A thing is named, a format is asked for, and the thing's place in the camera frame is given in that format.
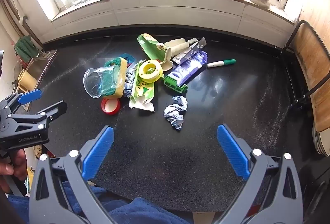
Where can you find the silver blister pack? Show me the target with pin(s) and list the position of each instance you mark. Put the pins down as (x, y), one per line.
(192, 51)

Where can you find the yellow sponge with green scrub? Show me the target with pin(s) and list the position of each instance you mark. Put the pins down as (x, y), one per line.
(117, 94)

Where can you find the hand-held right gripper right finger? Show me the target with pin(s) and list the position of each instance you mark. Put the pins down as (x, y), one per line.
(233, 151)

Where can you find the yellow plastic container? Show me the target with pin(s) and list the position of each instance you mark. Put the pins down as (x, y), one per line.
(25, 79)

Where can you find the green carton package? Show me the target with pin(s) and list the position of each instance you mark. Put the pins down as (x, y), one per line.
(178, 45)

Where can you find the wooden chair with metal frame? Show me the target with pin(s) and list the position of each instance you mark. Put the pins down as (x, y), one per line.
(309, 59)

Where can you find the green cloth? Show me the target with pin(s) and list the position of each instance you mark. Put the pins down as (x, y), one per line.
(24, 46)

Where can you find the metal sink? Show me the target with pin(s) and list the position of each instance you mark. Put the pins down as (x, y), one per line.
(38, 66)

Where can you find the purple packet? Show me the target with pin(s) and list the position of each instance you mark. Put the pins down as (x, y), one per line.
(192, 68)

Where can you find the clear plastic cup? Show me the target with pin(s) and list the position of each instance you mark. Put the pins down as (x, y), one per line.
(101, 82)

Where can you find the green and white wrapper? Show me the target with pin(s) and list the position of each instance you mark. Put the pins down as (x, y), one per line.
(144, 92)

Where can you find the person's left hand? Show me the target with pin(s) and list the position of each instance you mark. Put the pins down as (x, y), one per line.
(15, 166)

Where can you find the green and white marker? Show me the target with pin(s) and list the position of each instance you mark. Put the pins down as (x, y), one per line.
(221, 63)

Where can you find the red jar lid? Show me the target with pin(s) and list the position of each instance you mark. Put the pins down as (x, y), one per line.
(110, 106)

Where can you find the blue white paper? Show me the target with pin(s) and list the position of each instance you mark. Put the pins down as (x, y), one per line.
(129, 85)
(176, 112)

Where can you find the dark blue cloth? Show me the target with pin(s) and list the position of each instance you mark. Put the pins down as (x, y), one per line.
(123, 209)

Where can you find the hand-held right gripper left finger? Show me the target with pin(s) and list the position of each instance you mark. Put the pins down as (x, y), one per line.
(99, 154)

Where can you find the green plastic piece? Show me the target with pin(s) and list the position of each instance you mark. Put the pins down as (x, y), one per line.
(174, 82)

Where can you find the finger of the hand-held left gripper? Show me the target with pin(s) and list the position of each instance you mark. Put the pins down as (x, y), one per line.
(31, 96)
(52, 110)

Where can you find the green carton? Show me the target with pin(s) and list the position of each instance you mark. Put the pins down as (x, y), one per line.
(150, 46)

